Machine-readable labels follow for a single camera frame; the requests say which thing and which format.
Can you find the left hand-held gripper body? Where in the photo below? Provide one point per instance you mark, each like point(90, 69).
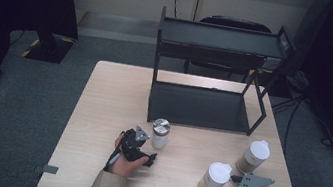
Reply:
point(132, 145)

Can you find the white-lidded jar with yellow contents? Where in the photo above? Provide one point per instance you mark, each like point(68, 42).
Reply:
point(213, 180)

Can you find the glass jar with silver lid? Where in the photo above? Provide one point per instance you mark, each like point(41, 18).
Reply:
point(160, 134)

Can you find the white-lidded jar with brown contents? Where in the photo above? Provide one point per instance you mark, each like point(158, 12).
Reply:
point(253, 158)

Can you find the black two-tier metal rack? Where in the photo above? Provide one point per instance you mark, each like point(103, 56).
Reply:
point(199, 107)

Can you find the person's left hand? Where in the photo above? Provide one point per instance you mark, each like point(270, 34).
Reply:
point(124, 167)

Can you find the black stand base yellow tape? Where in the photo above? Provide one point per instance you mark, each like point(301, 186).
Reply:
point(48, 49)

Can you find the black chair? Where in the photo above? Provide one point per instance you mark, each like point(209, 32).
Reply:
point(234, 23)

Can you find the grey table bracket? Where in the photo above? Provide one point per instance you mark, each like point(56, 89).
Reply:
point(48, 169)

